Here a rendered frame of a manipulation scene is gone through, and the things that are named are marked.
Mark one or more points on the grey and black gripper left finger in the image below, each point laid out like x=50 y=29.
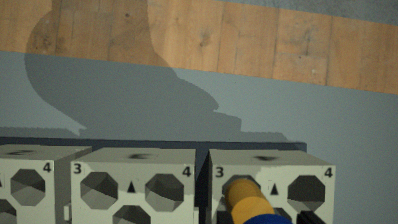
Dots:
x=223 y=217

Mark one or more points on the grey bench mat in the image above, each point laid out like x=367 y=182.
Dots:
x=46 y=96

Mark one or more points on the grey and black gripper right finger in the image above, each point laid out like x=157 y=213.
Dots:
x=308 y=217

